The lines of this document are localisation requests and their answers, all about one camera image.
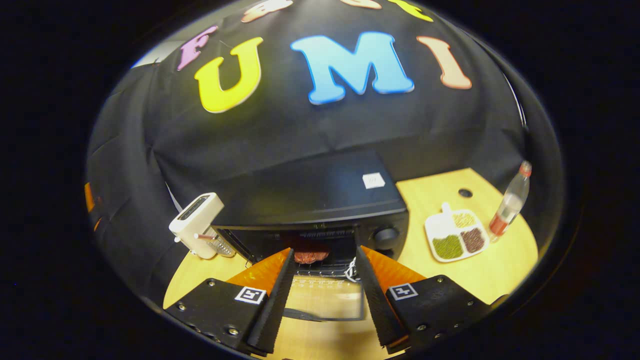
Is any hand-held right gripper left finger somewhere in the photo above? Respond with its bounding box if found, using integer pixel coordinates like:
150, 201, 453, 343
164, 247, 297, 357

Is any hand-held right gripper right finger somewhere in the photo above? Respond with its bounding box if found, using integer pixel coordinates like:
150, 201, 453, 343
354, 245, 494, 353

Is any red meat slice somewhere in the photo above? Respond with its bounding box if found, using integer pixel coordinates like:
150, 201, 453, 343
292, 249, 331, 265

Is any black electric oven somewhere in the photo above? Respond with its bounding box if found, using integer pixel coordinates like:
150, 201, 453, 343
212, 147, 411, 323

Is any white divided plate with beans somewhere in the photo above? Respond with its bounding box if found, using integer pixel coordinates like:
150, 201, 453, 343
424, 202, 491, 263

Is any white toaster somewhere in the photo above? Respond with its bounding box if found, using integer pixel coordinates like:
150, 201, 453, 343
168, 192, 226, 260

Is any clear plastic bottle red label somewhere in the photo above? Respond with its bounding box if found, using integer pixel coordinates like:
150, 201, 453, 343
488, 160, 533, 244

